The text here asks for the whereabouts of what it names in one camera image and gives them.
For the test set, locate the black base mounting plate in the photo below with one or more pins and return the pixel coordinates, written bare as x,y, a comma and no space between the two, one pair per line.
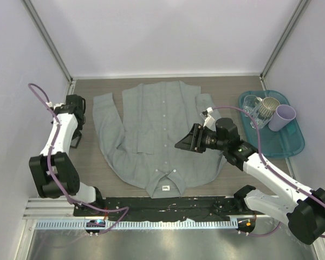
199,209

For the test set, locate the clear glass cup rear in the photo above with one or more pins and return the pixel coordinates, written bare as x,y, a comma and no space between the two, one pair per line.
249,104

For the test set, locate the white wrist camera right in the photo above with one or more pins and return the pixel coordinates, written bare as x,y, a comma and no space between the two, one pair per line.
208,118

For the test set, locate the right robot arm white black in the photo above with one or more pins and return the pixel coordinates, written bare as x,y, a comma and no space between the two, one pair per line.
295,205

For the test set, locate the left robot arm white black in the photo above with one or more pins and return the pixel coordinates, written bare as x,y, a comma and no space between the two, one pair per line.
65,134

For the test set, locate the slotted cable duct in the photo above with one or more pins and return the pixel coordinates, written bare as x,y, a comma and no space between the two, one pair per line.
92,224

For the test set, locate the grey button-up shirt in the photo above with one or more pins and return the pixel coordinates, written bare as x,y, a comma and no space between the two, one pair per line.
139,145

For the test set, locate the clear glass cup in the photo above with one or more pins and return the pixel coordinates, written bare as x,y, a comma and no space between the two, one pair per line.
249,104
258,119

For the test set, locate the small black frame stand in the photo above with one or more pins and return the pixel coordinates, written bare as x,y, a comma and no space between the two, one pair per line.
76,139

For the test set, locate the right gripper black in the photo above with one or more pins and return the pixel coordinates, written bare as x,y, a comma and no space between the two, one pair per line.
193,141

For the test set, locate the clear glass cup front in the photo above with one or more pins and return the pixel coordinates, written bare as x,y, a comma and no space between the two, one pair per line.
258,119

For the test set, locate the lilac plastic cup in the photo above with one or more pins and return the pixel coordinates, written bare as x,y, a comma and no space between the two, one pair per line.
281,117

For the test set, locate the metal cup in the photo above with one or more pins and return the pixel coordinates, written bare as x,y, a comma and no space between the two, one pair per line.
267,107

